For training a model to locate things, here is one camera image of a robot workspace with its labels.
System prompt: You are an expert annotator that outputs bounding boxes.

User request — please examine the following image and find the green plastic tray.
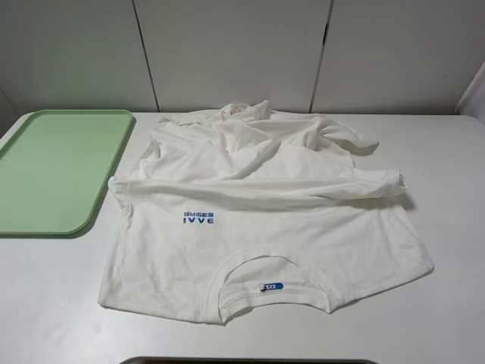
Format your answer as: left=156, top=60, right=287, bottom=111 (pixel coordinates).
left=1, top=110, right=134, bottom=237

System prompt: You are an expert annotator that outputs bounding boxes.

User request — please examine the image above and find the white short sleeve t-shirt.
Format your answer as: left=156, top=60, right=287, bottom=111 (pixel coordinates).
left=98, top=102, right=433, bottom=325

